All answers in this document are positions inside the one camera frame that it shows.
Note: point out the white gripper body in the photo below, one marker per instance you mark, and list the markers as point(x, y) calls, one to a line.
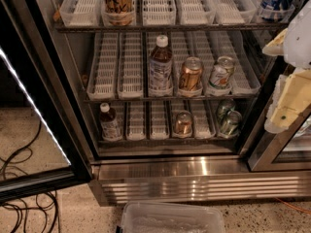
point(298, 43)

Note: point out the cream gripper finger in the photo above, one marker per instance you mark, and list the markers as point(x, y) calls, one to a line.
point(291, 96)
point(275, 46)

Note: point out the green can front bottom shelf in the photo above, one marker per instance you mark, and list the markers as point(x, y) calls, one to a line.
point(230, 124)

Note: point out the closed right fridge door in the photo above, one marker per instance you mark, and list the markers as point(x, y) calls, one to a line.
point(263, 151)

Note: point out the white green can middle shelf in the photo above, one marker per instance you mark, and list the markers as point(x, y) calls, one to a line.
point(222, 71)

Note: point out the green can rear bottom shelf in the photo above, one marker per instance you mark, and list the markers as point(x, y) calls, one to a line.
point(224, 107)

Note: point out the gold can middle shelf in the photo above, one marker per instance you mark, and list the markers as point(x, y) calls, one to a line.
point(191, 72)

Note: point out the gold can shelf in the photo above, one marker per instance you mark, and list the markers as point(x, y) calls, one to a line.
point(183, 124)
point(191, 72)

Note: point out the stainless steel fridge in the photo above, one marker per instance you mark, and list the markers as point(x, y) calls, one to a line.
point(152, 163)

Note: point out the gold can bottom shelf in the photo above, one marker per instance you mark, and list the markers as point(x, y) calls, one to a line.
point(183, 124)

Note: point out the tea bottle middle shelf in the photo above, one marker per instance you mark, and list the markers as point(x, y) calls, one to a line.
point(160, 67)

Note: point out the tea bottle shelf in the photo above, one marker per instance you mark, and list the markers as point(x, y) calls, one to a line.
point(108, 119)
point(160, 67)

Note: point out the gold bottle top shelf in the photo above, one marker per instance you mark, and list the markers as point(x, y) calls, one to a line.
point(117, 12)

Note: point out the tea bottle bottom shelf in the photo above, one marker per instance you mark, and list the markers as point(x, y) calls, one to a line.
point(108, 119)

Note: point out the open glass fridge door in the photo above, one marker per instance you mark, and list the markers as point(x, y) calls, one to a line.
point(45, 144)

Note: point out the clear plastic bin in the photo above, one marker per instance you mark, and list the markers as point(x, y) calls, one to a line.
point(153, 217)

